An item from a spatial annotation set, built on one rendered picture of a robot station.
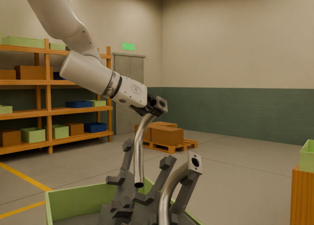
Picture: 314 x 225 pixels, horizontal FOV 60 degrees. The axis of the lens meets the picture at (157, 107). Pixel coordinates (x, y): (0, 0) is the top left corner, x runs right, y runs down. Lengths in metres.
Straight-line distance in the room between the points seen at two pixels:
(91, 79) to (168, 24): 7.86
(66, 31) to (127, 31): 6.94
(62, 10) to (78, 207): 0.77
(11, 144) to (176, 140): 3.01
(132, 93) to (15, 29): 5.35
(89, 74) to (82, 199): 0.58
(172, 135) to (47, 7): 4.76
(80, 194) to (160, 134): 4.41
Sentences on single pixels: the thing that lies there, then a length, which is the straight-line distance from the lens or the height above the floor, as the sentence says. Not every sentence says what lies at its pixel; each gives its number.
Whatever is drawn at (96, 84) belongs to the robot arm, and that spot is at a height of 1.37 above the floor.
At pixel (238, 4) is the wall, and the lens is 7.46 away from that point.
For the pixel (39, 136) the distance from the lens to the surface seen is 5.64.
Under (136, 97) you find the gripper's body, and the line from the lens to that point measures 0.82.
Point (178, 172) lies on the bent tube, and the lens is 0.74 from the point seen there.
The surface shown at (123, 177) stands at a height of 1.02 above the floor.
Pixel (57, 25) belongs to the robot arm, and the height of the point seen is 1.51.
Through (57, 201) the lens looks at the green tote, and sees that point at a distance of 1.17.
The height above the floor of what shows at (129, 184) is 1.01.
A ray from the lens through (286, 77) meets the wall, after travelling 6.78.
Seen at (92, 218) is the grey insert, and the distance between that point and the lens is 1.17.
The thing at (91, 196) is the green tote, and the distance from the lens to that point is 1.19.
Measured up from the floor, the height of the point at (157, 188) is 1.03.
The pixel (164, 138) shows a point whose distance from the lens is 5.45.
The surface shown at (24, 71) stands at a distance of 5.51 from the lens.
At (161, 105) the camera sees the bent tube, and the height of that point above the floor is 1.30.
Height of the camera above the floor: 1.37
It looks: 5 degrees down
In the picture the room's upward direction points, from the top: straight up
